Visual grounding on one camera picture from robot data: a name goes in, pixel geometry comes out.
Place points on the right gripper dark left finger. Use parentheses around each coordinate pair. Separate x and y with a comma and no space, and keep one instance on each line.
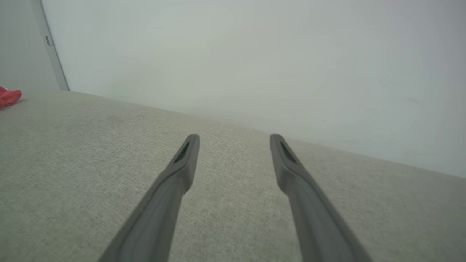
(153,218)

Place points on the red Bulls basketball jersey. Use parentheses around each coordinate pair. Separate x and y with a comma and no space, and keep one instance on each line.
(9,97)

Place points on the small metal door hinge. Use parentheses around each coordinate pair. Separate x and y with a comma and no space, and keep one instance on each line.
(48,40)

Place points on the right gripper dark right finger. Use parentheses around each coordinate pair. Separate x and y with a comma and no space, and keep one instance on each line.
(320,225)

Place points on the grey door frame strip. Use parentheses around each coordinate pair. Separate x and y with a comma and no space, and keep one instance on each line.
(55,62)

